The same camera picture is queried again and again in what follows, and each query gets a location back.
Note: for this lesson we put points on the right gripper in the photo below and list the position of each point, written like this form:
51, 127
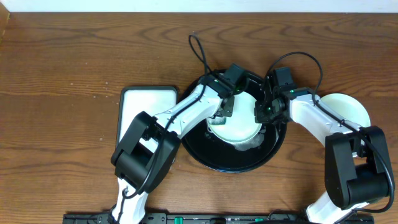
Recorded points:
260, 117

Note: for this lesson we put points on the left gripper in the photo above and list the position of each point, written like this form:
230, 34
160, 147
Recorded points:
226, 109

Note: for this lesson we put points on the mint plate front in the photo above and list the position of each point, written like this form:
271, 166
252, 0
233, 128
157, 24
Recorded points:
243, 111

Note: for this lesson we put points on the mint plate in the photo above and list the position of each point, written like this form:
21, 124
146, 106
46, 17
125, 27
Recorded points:
243, 111
348, 107

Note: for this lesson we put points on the green scouring sponge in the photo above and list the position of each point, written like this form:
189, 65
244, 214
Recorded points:
217, 120

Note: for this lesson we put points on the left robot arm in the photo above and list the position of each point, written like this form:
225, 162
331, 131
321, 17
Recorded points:
144, 154

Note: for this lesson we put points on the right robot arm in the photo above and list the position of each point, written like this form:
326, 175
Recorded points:
357, 165

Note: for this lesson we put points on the black rectangular foam tray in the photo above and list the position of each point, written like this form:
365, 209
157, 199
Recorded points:
151, 99

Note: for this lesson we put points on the white soap foam puddle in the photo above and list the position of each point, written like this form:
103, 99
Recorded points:
242, 138

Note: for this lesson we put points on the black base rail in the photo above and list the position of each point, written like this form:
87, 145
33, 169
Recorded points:
162, 218

